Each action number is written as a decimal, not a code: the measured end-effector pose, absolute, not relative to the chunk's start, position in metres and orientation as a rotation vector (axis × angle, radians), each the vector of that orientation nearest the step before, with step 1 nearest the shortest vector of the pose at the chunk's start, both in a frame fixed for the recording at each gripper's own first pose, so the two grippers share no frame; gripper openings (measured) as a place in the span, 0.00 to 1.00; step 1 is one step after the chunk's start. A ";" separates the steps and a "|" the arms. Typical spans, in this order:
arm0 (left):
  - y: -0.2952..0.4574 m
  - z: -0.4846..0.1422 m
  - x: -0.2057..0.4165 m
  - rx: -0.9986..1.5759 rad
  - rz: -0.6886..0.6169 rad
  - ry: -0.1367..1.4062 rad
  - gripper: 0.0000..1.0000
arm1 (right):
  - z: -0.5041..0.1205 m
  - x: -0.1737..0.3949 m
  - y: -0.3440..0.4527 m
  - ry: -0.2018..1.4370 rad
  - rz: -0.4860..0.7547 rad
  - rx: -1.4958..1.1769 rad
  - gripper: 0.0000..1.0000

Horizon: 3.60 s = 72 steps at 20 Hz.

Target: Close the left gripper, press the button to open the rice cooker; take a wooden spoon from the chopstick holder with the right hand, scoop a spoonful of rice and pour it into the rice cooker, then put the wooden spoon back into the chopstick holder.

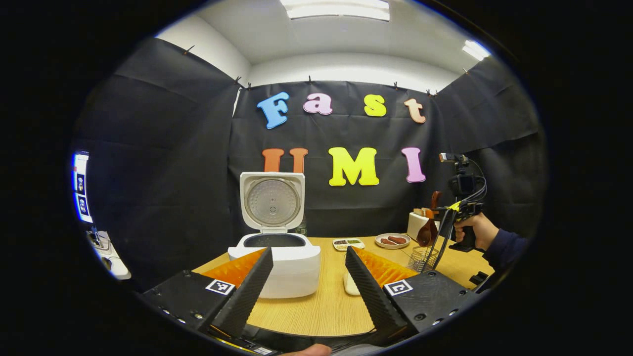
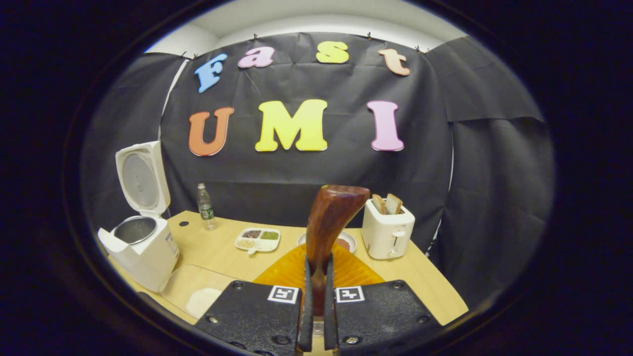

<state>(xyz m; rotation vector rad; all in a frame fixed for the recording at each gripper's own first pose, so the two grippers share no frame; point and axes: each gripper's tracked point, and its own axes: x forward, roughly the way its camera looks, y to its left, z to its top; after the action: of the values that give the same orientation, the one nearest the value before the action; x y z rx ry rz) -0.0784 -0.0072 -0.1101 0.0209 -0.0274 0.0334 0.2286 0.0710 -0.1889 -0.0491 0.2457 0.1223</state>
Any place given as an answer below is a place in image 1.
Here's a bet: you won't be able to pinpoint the metal wire chopstick holder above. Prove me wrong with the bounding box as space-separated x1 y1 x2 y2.
409 246 441 273

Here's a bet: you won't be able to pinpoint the white divided grain dish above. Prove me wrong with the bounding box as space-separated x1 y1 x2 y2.
332 238 365 252

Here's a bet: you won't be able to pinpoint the black backdrop cloth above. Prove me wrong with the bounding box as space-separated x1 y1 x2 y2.
72 37 547 292

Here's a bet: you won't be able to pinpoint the wooden spoon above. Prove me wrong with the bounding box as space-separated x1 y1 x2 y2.
416 191 442 248

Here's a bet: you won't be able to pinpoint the white toaster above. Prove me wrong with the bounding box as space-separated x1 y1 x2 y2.
407 208 438 240

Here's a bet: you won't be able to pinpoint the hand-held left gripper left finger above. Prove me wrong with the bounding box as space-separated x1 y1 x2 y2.
141 246 274 341

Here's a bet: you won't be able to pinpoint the white round plate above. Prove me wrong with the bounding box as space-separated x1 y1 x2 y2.
374 233 411 249

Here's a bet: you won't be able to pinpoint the white side desk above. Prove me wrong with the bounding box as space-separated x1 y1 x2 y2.
87 228 133 281

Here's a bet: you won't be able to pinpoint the person's trousers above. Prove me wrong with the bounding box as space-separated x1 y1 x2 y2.
242 324 391 355

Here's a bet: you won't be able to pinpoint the small ceiling light panel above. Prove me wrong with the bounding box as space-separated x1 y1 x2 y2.
462 40 491 61

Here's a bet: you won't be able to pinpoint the computer monitor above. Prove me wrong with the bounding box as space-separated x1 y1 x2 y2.
73 152 94 224

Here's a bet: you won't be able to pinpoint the clear box of rice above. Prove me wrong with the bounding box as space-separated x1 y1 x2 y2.
343 269 362 297

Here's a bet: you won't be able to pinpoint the large ceiling light panel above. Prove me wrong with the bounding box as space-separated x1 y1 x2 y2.
279 0 391 21

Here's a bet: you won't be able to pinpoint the white rice cooker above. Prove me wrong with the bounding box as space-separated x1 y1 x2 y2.
227 172 322 299

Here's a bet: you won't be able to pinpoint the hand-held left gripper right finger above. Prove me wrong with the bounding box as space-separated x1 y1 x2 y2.
345 245 483 344

